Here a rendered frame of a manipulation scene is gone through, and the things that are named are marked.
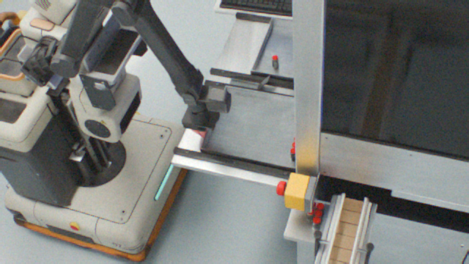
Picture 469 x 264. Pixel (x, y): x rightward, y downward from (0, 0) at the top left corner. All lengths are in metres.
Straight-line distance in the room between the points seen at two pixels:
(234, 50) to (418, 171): 0.87
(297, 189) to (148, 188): 1.08
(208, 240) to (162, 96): 0.89
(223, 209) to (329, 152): 1.29
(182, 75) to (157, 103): 1.60
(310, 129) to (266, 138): 0.41
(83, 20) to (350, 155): 0.74
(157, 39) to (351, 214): 0.70
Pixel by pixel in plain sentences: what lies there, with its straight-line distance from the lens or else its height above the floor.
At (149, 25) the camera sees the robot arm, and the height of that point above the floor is 1.44.
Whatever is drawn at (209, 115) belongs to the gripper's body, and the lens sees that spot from 1.79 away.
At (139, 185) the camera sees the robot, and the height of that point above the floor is 0.28.
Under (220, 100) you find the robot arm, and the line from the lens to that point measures 1.68.
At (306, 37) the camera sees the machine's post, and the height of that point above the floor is 1.52.
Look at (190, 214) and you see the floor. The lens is 2.77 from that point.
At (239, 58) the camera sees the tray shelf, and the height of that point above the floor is 0.88.
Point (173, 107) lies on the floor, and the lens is 3.15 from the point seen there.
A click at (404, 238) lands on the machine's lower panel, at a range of 1.85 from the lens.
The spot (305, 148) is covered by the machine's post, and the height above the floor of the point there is 1.12.
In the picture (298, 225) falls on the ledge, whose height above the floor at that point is 0.88.
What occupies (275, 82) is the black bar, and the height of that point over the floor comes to 0.90.
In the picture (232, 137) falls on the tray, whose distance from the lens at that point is 1.88.
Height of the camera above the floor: 2.39
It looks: 53 degrees down
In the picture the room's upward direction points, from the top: 9 degrees counter-clockwise
